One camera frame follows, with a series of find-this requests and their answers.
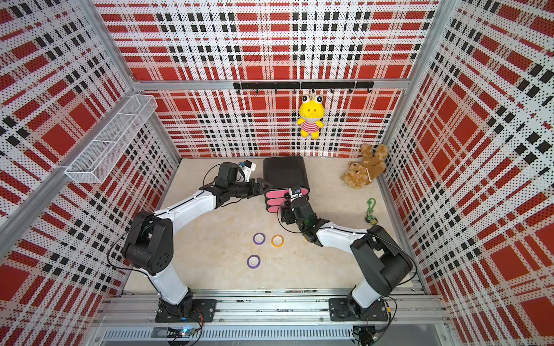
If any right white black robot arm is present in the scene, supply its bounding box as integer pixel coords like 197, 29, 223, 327
280, 197, 414, 319

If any black pink drawer cabinet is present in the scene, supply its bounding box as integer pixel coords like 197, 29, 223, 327
263, 156, 310, 213

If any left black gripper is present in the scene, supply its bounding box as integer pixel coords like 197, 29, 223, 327
229, 177, 274, 198

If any purple tape roll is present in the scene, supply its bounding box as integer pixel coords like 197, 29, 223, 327
247, 255, 261, 270
252, 232, 266, 246

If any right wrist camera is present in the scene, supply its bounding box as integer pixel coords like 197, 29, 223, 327
289, 187, 304, 200

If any aluminium front rail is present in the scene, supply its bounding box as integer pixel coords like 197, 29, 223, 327
86, 288, 457, 345

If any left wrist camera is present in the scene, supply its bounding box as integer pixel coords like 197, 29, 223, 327
238, 160, 256, 182

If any black hook rail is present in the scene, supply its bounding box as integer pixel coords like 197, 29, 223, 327
233, 81, 375, 92

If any green keychain toy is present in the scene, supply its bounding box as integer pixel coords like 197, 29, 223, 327
364, 198, 378, 225

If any purple tape roll upper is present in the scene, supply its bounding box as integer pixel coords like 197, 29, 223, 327
252, 232, 266, 246

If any orange tape roll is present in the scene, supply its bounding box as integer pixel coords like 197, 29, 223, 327
271, 234, 284, 248

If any yellow frog plush toy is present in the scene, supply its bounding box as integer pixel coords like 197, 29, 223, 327
297, 95, 325, 139

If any brown teddy bear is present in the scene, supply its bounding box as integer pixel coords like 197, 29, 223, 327
340, 144, 389, 189

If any purple tape roll lower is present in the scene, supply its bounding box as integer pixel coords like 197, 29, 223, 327
247, 255, 261, 270

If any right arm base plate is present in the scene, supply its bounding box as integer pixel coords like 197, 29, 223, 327
328, 298, 388, 322

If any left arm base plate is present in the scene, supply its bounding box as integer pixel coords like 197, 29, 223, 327
155, 299, 217, 323

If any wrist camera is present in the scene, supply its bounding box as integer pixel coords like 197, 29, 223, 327
289, 187, 304, 200
238, 160, 256, 182

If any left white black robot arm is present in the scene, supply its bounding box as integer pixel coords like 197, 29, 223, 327
121, 160, 273, 323

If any white wire mesh shelf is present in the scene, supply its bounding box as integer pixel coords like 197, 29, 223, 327
65, 95, 157, 184

